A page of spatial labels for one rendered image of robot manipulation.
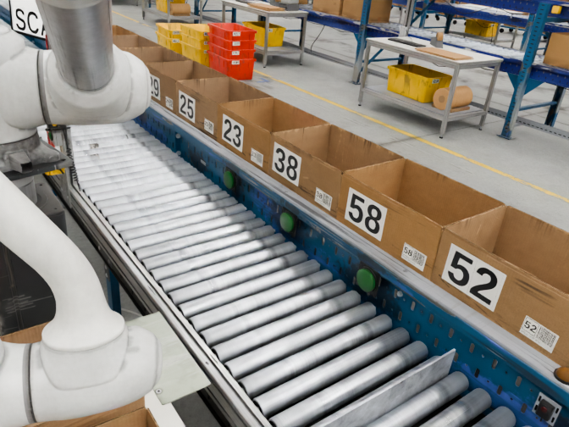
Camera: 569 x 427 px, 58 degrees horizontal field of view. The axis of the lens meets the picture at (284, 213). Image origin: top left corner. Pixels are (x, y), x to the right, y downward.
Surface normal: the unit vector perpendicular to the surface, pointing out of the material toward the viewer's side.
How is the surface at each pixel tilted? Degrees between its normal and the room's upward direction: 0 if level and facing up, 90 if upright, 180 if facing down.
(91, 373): 71
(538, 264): 89
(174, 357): 0
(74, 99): 107
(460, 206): 90
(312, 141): 89
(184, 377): 0
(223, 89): 90
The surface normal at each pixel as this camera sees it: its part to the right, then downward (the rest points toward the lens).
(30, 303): 0.57, 0.42
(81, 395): 0.32, 0.22
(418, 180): -0.80, 0.22
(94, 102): 0.33, 0.70
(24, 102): 0.36, 0.50
